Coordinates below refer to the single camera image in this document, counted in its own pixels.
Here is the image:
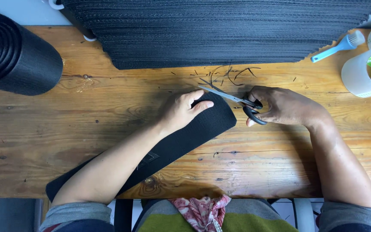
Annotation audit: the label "stack of black fabric straps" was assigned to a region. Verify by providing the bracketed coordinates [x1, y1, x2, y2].
[59, 0, 371, 70]

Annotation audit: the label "person's right hand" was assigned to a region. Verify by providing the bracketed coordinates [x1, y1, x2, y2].
[245, 86, 329, 128]

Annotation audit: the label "white tape roll green print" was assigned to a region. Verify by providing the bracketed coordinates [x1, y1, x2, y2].
[341, 48, 371, 98]

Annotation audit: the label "black thread trimmings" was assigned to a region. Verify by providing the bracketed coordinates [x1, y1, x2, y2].
[171, 61, 297, 87]

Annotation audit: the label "black-handled scissors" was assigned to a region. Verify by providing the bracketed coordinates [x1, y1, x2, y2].
[198, 78, 267, 125]

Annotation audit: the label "pink floral scarf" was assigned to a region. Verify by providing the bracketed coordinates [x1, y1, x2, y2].
[168, 194, 232, 232]

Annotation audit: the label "black webbing roll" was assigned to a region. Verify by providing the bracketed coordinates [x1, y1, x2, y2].
[0, 12, 64, 96]

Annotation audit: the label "black fabric strap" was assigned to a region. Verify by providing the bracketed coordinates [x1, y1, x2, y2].
[46, 92, 237, 203]

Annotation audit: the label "blue handled brush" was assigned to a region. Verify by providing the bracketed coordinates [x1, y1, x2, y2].
[311, 30, 365, 63]

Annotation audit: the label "person's left hand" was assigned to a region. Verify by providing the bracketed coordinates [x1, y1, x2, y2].
[157, 89, 214, 134]

